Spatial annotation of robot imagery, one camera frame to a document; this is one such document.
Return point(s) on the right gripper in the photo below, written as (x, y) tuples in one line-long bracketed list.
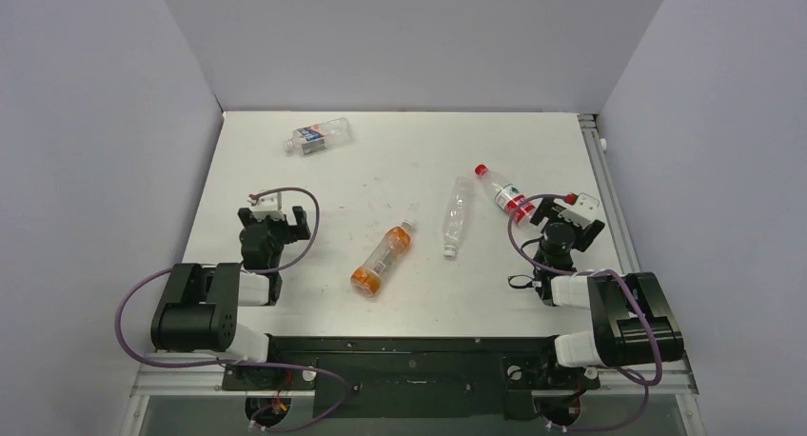
[(568, 222)]

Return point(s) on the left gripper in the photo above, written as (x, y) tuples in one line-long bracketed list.
[(293, 232)]

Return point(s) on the orange tea bottle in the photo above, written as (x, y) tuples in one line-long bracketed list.
[(370, 276)]

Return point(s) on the clear blue-label bottle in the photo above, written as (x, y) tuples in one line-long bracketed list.
[(323, 136)]

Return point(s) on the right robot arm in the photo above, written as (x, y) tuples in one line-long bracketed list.
[(632, 322)]

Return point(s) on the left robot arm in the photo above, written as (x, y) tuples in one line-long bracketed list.
[(199, 305)]

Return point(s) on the red-cap water bottle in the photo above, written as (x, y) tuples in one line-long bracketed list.
[(505, 194)]

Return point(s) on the clear crushed bottle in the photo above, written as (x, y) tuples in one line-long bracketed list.
[(457, 216)]

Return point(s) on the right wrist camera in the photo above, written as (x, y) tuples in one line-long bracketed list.
[(581, 210)]

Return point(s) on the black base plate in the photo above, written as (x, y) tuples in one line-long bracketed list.
[(414, 378)]

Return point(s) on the aluminium frame rail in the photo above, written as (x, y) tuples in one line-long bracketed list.
[(678, 377)]

